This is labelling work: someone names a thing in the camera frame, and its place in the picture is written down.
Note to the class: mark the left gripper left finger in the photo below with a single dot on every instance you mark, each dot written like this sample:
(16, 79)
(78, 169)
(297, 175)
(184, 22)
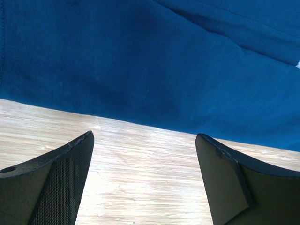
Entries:
(47, 190)

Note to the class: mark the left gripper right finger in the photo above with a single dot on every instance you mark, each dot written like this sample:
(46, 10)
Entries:
(243, 190)

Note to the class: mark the blue printed t-shirt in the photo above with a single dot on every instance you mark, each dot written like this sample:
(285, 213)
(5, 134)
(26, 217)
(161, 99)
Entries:
(227, 68)

